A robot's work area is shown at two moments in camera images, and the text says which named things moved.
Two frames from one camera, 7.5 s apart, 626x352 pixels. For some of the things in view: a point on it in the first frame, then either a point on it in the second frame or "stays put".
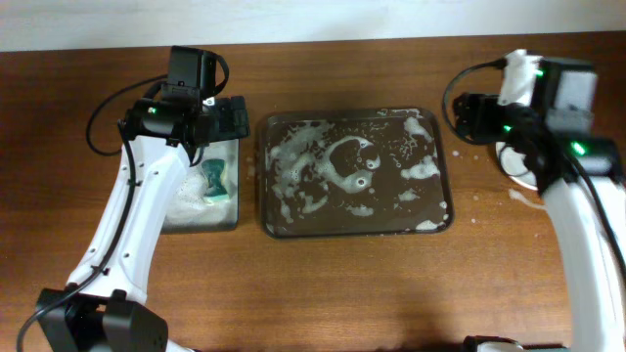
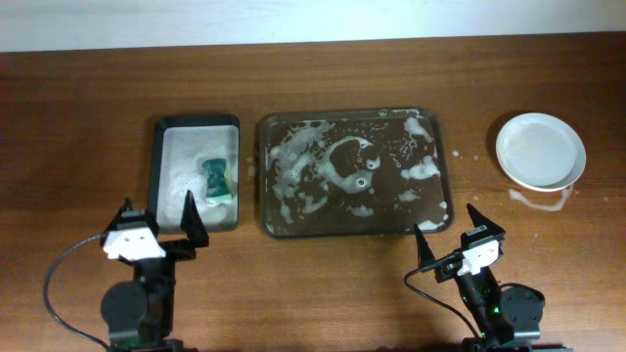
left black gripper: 231,117 -> 172,248
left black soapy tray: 207,197 stays put
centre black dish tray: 354,172 stays put
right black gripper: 469,115 -> 450,264
